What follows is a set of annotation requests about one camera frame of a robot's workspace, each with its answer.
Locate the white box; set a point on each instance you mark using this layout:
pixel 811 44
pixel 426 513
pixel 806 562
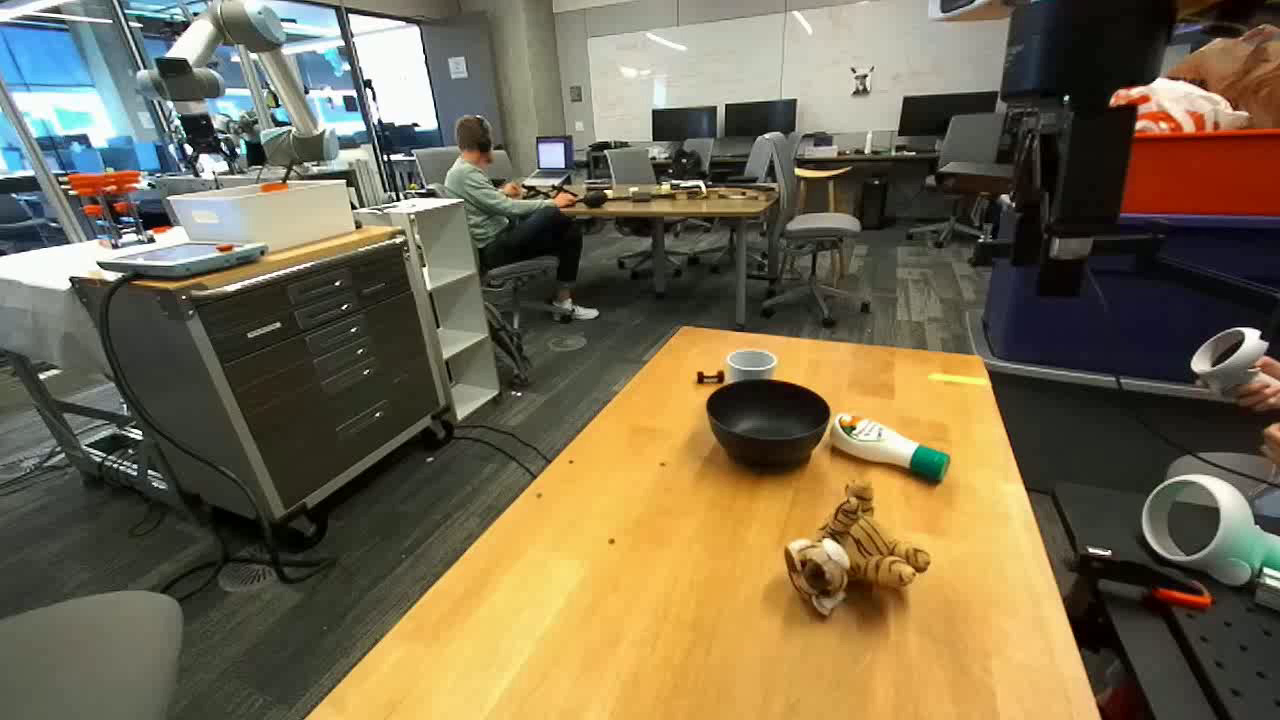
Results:
pixel 260 213

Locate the gray office chair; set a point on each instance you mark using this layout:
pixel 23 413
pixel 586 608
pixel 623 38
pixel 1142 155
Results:
pixel 812 220

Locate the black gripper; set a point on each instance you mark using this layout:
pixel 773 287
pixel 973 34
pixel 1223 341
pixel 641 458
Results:
pixel 1095 163

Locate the white bottle green cap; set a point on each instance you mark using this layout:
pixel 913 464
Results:
pixel 885 446

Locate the black computer monitor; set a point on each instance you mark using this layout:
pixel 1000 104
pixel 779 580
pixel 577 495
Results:
pixel 687 123
pixel 945 115
pixel 760 119

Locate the blue plastic bin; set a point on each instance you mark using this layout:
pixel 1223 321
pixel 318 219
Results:
pixel 1134 306

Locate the gray padded chair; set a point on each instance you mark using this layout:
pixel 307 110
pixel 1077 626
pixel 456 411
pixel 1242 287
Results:
pixel 81 655

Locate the black perforated board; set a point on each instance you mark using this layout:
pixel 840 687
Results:
pixel 1187 655

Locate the orange chair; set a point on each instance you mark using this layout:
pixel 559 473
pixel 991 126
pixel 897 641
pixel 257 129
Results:
pixel 103 193

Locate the open laptop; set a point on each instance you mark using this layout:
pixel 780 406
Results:
pixel 555 158

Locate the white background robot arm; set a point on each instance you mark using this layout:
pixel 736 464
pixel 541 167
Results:
pixel 225 65

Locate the orange black hand tool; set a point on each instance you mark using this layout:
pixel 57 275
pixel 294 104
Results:
pixel 1155 586

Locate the white cup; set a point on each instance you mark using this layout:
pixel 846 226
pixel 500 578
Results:
pixel 749 365

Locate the white covered table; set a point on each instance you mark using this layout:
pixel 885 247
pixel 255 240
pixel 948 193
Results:
pixel 43 292

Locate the brown paper bag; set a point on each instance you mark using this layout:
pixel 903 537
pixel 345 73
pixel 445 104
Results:
pixel 1247 65

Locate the wooden office desk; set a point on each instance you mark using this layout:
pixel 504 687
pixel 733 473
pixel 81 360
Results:
pixel 680 207

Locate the black bowl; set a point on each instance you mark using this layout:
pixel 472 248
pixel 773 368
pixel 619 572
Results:
pixel 765 427

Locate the orange plastic bin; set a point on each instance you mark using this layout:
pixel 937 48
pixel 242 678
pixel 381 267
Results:
pixel 1203 168

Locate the white orange cloth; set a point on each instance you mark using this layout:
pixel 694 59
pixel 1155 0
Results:
pixel 1175 104

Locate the yellow tape strip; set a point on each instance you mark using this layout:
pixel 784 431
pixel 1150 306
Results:
pixel 958 379

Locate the seated person green shirt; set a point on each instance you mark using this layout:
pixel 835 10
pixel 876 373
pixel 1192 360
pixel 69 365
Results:
pixel 515 220

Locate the closed gray laptop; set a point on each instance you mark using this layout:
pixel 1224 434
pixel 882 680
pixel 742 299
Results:
pixel 181 257

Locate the white shelf unit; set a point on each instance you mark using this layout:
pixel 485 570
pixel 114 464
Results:
pixel 445 300

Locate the white wall whiteboard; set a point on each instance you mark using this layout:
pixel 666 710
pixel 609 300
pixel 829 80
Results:
pixel 744 62

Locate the operator hand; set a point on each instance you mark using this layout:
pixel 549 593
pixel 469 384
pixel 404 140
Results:
pixel 1264 392

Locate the tan stuffed animal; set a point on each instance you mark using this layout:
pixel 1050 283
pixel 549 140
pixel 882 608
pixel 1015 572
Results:
pixel 852 555

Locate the gray drawer tool cabinet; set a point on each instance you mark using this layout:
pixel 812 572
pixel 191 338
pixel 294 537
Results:
pixel 281 373

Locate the black metal bar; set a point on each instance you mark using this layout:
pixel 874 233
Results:
pixel 1104 247

